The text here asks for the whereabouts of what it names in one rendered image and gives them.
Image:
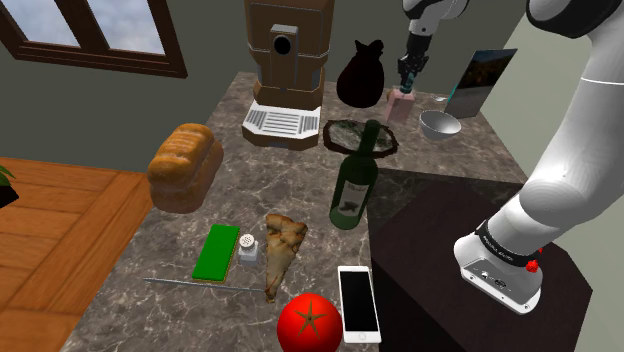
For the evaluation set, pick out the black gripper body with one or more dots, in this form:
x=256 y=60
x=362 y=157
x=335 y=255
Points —
x=417 y=51

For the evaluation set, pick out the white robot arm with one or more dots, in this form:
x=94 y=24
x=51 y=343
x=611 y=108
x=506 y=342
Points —
x=575 y=161

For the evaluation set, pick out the silver spoon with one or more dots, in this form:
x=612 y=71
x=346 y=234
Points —
x=440 y=98

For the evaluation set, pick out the pink bottle with teal cap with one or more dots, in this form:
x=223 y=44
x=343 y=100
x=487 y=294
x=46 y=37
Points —
x=400 y=107

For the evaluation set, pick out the black sack-shaped vase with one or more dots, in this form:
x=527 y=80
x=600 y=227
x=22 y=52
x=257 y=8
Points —
x=360 y=80

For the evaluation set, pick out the white bowl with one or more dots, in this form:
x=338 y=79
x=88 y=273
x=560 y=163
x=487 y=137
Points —
x=438 y=126

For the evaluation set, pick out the dark-rimmed plate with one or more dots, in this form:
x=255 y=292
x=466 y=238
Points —
x=347 y=137

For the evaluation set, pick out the brown coffee machine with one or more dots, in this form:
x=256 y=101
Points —
x=287 y=73

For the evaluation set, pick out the green wine bottle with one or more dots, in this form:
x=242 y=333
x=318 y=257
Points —
x=353 y=190

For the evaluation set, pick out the dark robot stand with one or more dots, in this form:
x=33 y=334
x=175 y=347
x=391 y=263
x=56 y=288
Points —
x=438 y=253

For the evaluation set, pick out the pizza slice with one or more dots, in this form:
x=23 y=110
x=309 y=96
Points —
x=282 y=248

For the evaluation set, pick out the brown wooden window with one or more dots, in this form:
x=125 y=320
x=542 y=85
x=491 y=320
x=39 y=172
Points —
x=161 y=58

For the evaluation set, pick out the white smartphone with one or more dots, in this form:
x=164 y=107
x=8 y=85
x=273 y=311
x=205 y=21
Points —
x=358 y=303

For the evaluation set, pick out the white salt shaker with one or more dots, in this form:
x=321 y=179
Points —
x=248 y=249

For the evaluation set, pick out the brown bread loaf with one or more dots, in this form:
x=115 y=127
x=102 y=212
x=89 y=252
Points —
x=183 y=166

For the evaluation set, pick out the green sponge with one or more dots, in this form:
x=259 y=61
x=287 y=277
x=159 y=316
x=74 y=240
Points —
x=217 y=252

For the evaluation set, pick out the red tomato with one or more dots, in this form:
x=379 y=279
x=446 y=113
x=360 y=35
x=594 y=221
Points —
x=309 y=324

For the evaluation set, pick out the thin grey skewer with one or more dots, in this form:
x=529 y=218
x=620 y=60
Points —
x=195 y=284

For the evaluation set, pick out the green potted plant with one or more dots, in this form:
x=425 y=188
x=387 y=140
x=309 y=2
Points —
x=6 y=187

